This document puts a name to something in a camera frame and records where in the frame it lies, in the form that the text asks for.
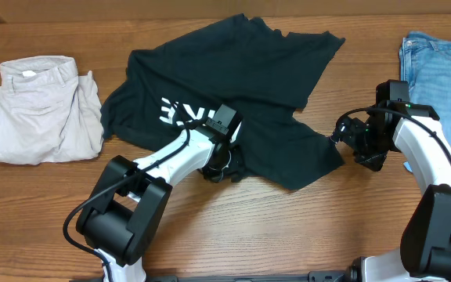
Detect blue denim jeans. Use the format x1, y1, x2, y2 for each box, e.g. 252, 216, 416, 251
399, 31, 451, 146

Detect beige folded trousers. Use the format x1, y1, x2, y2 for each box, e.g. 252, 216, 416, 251
0, 56, 103, 165

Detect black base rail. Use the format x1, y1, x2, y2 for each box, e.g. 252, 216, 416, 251
68, 269, 363, 282

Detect black Nike t-shirt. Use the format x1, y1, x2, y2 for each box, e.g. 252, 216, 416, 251
101, 14, 343, 190

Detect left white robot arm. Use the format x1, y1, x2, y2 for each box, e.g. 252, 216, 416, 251
70, 125, 240, 281

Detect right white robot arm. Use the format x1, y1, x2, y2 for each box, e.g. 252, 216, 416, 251
330, 101, 451, 281

